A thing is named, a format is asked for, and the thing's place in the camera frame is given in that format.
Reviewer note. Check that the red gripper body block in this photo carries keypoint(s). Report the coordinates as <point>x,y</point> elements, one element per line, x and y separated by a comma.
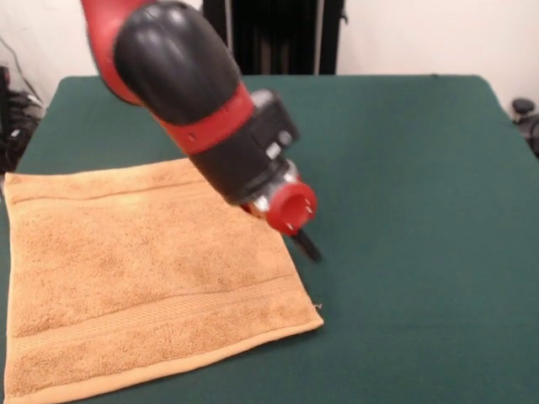
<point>290,208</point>

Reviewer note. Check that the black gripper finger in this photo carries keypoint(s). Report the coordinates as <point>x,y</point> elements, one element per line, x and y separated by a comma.
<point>309,248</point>

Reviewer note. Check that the tan terry towel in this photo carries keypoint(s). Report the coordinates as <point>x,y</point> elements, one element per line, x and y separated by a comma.
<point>147,273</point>

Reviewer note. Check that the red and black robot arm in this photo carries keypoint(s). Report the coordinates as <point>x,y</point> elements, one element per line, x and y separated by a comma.
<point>189,105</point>

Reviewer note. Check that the dark green tablecloth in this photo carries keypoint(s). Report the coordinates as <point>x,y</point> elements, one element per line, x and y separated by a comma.
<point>400,252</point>

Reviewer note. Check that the grey office chair base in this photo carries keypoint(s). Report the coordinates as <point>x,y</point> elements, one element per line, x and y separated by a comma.
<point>17,126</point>
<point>524,107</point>

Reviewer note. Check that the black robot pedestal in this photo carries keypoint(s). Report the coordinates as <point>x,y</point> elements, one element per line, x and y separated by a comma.
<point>286,38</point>

